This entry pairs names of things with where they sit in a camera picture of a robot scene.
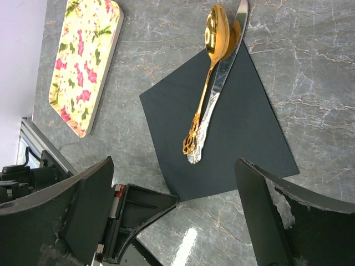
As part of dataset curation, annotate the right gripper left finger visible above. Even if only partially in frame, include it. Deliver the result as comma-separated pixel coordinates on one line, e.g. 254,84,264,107
1,156,114,265

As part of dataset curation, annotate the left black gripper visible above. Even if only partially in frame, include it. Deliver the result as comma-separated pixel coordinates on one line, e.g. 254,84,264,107
94,183,178,263

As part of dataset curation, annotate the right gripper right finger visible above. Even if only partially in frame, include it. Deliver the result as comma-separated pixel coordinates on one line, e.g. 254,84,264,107
234,158,354,265

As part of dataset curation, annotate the black paper napkin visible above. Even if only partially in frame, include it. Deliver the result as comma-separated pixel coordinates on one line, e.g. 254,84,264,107
140,44,299,202

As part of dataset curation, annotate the gold spoon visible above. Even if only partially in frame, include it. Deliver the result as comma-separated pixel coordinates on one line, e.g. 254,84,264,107
182,4,230,155

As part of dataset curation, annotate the silver table knife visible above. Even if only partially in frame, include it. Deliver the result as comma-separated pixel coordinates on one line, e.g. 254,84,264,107
187,1,249,164

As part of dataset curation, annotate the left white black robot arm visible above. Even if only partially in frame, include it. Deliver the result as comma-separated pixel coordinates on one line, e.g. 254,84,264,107
1,151,178,265

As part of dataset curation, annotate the floral placemat tray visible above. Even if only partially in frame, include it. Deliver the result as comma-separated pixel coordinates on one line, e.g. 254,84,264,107
48,1,124,138

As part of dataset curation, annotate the front aluminium rail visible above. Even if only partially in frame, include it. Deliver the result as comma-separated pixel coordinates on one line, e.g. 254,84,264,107
19,118,78,175

